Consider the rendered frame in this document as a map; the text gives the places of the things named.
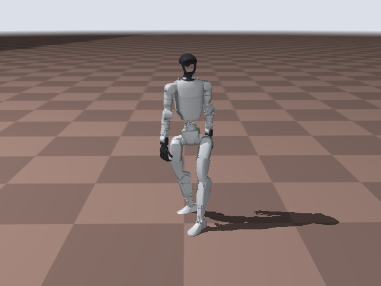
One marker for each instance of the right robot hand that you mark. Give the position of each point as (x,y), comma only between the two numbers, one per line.
(164,151)

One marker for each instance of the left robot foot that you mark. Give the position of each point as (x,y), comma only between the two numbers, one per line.
(197,228)

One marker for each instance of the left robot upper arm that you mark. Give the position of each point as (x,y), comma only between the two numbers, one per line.
(208,107)

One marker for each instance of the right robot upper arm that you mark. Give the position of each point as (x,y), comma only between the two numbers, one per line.
(169,90)

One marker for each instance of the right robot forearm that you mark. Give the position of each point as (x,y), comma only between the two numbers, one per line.
(165,124)

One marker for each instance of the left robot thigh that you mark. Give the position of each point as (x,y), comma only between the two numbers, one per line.
(203,159)

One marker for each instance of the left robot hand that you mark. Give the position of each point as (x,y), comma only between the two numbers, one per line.
(210,134)

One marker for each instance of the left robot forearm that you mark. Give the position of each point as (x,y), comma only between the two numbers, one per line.
(208,122)

